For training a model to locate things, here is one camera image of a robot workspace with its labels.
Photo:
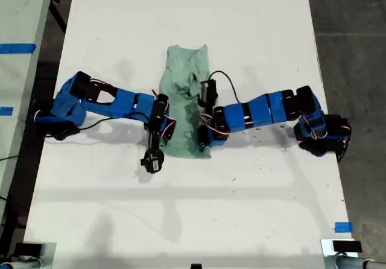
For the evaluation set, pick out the pale green T-shirt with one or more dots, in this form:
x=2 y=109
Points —
x=181 y=70

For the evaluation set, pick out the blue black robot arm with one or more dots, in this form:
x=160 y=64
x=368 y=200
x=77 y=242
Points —
x=256 y=112
x=120 y=103

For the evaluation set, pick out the small black clamp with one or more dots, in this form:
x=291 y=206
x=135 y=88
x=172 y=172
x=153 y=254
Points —
x=196 y=266

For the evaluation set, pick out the blue tape patch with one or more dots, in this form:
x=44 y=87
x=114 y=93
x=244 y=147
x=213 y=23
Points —
x=343 y=226

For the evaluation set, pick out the metal mounting plate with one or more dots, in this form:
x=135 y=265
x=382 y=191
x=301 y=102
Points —
x=49 y=257
x=326 y=251

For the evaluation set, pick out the black metal bar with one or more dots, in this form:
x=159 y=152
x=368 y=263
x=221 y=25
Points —
x=57 y=9

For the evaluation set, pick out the long blue tape strip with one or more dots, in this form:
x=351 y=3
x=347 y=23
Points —
x=18 y=48

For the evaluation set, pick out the small black box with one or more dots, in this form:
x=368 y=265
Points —
x=346 y=246
x=28 y=248

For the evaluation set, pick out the grey metal tube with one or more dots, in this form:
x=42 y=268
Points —
x=18 y=264
x=346 y=263

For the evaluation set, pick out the pale side table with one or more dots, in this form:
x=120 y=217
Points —
x=18 y=9

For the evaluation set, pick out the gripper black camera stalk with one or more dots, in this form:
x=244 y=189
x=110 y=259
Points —
x=153 y=139
x=208 y=109

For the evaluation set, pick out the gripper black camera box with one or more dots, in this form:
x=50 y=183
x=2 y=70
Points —
x=153 y=162
x=206 y=91

